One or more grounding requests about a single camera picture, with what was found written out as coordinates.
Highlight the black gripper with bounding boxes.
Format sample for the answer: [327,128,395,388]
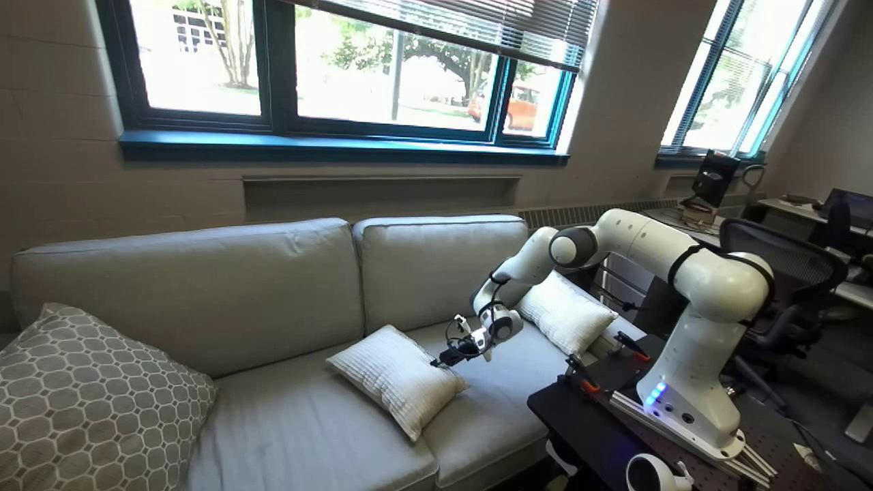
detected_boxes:
[429,310,503,370]

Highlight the white quilted pillow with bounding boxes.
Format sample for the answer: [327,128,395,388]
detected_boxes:
[516,269,620,360]
[325,322,469,444]

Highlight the grey fabric couch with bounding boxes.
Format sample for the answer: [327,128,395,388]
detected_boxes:
[9,213,649,491]

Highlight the grey lattice patterned pillow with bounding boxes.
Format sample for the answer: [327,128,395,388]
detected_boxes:
[0,300,222,491]

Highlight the red black clamp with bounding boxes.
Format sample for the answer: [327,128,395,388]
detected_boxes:
[612,329,661,369]
[553,351,612,401]

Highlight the black robot table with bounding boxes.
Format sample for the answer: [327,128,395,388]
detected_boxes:
[527,329,873,491]

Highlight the white metal cabinet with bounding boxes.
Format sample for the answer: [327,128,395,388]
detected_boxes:
[598,248,680,334]

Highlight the white VR controller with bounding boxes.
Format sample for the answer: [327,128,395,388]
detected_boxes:
[623,450,698,491]

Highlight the small black monitor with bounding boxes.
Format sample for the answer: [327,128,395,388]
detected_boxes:
[690,150,747,210]

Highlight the window blinds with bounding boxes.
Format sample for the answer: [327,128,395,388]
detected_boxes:
[290,0,602,74]

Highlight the black office chair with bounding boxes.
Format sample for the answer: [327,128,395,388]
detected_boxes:
[718,216,852,407]

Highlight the narrow teal framed window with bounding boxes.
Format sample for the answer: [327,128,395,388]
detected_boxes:
[654,0,853,171]

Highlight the wide teal framed window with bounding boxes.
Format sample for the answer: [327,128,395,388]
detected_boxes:
[93,0,590,167]

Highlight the black computer monitor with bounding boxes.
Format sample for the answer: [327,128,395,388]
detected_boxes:
[816,186,873,254]

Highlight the wall heater grille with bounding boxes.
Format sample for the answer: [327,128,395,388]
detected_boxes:
[516,199,631,233]

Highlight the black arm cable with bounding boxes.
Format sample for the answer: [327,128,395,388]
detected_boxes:
[666,236,777,329]

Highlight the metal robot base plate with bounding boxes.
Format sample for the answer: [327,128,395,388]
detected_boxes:
[606,388,781,489]

